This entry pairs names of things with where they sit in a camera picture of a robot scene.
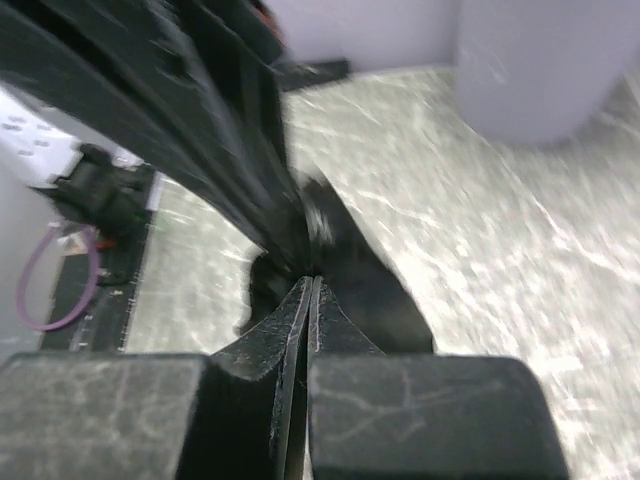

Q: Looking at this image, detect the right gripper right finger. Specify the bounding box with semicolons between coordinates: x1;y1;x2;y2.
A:
307;278;569;479

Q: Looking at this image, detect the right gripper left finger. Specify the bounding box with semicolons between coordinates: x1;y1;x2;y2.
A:
1;278;311;479

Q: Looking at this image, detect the black trash bag roll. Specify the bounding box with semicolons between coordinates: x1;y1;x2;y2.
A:
1;1;434;354

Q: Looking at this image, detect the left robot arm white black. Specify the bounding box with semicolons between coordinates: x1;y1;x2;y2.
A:
1;84;157;244

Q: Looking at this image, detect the grey plastic trash bin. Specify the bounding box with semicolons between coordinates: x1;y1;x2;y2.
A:
456;0;639;144

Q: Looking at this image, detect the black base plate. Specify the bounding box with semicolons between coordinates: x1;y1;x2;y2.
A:
40;229;148;352

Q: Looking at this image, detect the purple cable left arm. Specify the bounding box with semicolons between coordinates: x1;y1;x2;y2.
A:
17;219;101;332

